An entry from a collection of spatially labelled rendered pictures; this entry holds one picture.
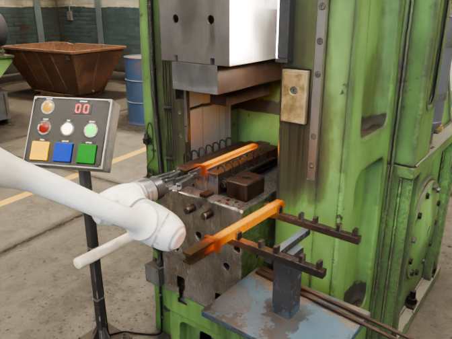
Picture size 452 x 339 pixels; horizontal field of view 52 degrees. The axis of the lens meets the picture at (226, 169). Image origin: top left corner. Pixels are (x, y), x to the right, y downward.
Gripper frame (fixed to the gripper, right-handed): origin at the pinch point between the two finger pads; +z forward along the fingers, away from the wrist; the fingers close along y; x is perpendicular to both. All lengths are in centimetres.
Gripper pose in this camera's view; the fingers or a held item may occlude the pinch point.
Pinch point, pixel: (191, 173)
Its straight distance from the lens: 162.2
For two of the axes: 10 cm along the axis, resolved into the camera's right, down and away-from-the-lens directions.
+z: 6.0, -2.7, 7.5
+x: 0.0, -9.4, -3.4
